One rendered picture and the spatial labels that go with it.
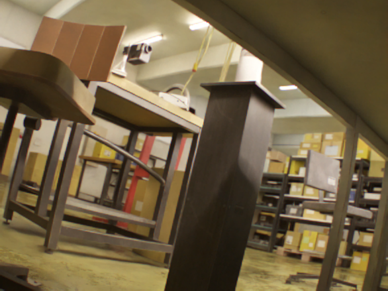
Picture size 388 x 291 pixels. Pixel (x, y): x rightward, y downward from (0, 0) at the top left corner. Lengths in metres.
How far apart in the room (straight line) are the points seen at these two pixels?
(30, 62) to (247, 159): 0.81
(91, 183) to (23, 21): 4.73
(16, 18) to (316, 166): 8.45
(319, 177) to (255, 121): 1.92
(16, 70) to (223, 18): 0.50
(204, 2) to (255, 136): 0.61
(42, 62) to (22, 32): 9.26
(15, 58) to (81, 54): 0.47
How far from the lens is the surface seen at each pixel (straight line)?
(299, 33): 1.03
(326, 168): 3.32
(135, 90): 2.12
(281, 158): 7.38
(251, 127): 1.34
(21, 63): 0.86
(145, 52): 2.33
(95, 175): 10.65
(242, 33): 0.99
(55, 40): 1.36
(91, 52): 1.29
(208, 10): 0.91
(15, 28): 10.06
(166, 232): 2.67
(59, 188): 1.89
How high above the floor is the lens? 0.37
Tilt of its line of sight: 12 degrees up
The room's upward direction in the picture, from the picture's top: 13 degrees clockwise
